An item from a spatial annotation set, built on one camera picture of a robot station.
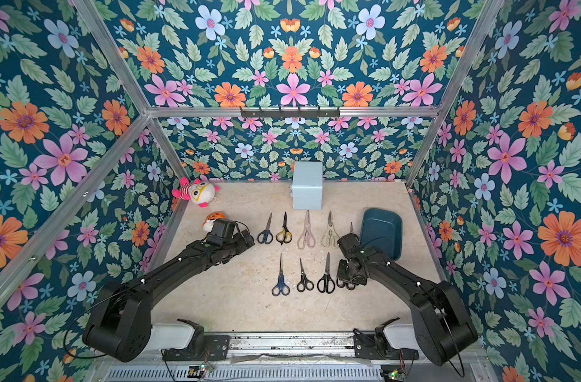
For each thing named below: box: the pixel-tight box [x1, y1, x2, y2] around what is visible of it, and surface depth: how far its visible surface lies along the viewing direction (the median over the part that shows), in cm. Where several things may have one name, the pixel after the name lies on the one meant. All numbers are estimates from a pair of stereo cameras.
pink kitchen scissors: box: [296, 209, 316, 250], surface depth 103 cm
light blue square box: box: [291, 160, 324, 211], surface depth 104 cm
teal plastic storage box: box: [359, 207, 403, 262], surface depth 103 cm
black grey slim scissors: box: [296, 257, 315, 293], surface depth 88 cm
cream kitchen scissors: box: [321, 210, 340, 248], surface depth 102 cm
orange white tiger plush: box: [202, 211, 227, 233], surface depth 101 cm
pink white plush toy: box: [171, 177, 221, 208], surface depth 110 cm
